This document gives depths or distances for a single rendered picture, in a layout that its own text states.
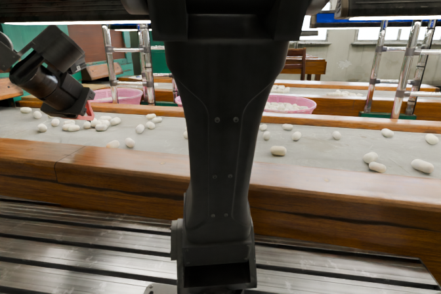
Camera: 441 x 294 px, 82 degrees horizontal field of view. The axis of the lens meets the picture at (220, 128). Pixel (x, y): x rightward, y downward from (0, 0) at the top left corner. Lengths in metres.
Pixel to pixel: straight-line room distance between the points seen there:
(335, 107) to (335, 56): 4.80
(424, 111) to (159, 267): 1.12
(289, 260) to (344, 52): 5.66
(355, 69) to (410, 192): 5.63
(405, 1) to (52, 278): 0.81
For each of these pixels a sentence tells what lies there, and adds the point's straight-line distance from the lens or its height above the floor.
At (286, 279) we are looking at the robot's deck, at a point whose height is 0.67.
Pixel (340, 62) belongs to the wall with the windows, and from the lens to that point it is 5.99.
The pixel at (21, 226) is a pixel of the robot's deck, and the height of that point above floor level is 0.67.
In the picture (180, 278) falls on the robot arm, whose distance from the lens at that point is 0.30.
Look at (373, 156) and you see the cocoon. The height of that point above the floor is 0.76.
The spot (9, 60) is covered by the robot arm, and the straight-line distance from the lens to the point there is 0.55.
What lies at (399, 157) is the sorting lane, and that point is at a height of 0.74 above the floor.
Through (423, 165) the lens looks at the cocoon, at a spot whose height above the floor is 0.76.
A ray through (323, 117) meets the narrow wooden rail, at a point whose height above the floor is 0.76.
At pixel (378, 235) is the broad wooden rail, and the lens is 0.50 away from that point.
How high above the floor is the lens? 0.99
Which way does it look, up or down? 19 degrees down
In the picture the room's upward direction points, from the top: straight up
